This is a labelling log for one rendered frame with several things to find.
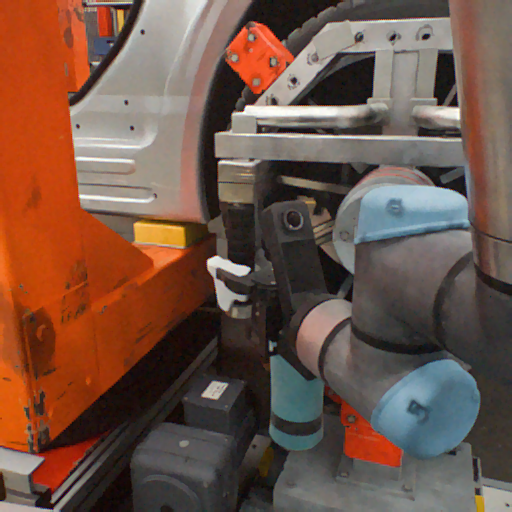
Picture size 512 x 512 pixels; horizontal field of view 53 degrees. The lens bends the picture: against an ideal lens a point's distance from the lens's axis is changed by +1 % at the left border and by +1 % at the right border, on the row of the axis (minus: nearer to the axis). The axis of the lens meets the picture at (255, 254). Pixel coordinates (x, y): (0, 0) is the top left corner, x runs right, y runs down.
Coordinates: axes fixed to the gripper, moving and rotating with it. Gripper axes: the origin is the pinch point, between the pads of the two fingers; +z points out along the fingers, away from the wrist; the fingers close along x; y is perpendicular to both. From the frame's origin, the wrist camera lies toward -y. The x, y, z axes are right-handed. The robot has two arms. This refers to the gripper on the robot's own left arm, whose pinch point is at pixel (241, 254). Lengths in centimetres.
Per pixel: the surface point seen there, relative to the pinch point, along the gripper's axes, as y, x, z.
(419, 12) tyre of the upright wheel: -30.9, 32.8, 7.8
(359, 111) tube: -17.7, 13.2, -5.5
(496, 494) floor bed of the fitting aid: 75, 73, 10
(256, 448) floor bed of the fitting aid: 75, 27, 50
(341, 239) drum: -1.5, 12.6, -4.1
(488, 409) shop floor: 83, 110, 43
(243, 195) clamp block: -8.1, -0.4, -1.7
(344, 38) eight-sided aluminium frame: -27.0, 20.1, 8.4
